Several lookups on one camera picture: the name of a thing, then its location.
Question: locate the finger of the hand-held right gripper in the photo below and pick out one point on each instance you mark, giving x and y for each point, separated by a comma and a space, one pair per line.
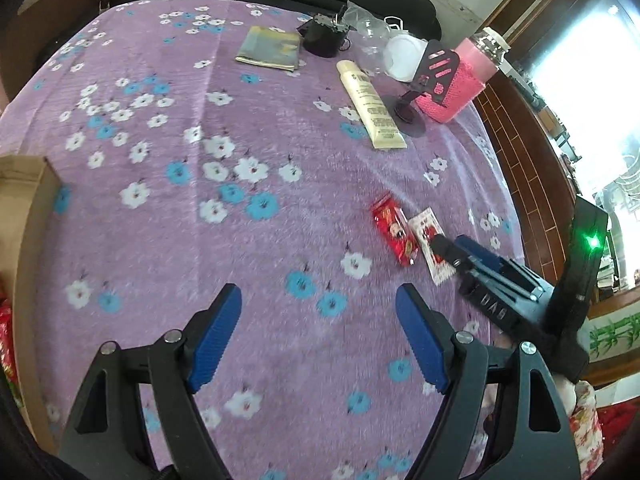
477, 252
450, 252

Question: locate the pink bottle with knit sleeve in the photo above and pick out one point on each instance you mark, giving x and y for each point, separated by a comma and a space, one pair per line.
460, 85

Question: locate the black round device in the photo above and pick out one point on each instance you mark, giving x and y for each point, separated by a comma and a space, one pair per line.
322, 37

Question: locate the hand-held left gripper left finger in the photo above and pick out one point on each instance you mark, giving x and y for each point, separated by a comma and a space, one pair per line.
215, 340

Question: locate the small white red-figure packet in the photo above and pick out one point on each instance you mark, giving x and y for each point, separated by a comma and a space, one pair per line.
422, 222

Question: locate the slim red snack packet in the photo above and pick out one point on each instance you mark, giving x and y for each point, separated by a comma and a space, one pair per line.
395, 227

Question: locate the cardboard box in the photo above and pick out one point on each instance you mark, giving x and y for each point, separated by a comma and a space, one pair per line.
30, 240

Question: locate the black phone stand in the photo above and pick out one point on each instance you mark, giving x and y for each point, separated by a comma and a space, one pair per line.
440, 67

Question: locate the brown wooden furniture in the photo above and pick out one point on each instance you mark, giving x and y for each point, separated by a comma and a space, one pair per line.
530, 160

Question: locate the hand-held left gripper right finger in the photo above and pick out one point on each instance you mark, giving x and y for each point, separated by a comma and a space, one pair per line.
420, 345

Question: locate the cream tube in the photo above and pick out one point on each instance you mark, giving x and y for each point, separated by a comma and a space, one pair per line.
370, 105

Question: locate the bamboo print panel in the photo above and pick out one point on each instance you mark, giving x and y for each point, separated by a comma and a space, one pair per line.
615, 335

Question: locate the white round lid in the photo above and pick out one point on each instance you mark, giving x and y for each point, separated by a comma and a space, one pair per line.
402, 57

